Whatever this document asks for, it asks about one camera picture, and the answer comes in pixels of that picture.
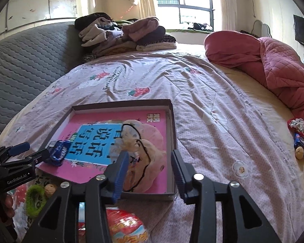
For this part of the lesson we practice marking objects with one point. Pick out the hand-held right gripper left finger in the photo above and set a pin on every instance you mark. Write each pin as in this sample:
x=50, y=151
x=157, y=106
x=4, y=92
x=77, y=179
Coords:
x=121, y=176

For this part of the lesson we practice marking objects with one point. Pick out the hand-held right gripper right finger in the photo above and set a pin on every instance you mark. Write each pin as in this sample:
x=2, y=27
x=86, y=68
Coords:
x=178, y=174

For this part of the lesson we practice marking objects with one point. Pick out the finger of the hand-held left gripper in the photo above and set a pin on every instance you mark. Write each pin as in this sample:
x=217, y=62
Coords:
x=38, y=157
x=20, y=148

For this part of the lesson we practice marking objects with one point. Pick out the blue snack packet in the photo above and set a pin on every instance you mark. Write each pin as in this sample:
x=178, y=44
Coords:
x=58, y=153

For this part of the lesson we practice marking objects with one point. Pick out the red snack bag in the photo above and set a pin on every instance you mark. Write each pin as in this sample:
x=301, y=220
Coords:
x=124, y=225

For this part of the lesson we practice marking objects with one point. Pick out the shallow cardboard box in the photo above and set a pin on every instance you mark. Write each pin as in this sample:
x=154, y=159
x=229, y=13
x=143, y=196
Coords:
x=171, y=121

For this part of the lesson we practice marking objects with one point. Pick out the person's left hand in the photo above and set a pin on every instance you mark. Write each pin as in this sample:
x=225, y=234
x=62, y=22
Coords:
x=6, y=205

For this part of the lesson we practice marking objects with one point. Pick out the walnut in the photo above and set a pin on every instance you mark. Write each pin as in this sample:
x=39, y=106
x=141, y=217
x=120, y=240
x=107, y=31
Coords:
x=50, y=190
x=299, y=153

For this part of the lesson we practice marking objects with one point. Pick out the pink book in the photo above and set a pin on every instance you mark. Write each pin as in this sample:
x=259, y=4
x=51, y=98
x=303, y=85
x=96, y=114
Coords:
x=91, y=121

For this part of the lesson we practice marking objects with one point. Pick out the grey quilted headboard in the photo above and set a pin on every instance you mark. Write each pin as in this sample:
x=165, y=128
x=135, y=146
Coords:
x=27, y=60

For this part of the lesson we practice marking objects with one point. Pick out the cream bed sheet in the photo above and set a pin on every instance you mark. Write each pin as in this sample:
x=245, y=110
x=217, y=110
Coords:
x=263, y=106

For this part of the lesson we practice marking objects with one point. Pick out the small blue candy packet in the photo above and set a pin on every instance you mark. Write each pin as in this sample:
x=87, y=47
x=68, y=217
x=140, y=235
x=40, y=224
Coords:
x=301, y=140

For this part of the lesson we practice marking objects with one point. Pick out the pile of folded clothes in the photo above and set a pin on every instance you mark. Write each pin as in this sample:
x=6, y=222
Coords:
x=131, y=30

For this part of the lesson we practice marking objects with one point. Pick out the pink quilted duvet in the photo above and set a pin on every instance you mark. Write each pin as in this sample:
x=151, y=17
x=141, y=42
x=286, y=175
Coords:
x=276, y=63

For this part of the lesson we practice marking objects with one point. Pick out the dark clothes on windowsill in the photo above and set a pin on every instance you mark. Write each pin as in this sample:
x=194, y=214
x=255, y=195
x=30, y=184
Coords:
x=200, y=26

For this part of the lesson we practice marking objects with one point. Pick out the white chair back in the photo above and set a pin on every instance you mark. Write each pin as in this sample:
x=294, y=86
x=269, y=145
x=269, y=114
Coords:
x=264, y=29

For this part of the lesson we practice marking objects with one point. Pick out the window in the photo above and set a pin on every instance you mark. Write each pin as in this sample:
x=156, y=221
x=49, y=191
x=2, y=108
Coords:
x=192, y=2

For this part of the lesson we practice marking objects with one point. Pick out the black television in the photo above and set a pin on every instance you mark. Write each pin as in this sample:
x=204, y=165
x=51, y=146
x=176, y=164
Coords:
x=302, y=31

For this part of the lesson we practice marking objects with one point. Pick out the tree painted wall panel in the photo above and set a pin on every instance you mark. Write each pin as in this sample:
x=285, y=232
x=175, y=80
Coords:
x=40, y=0

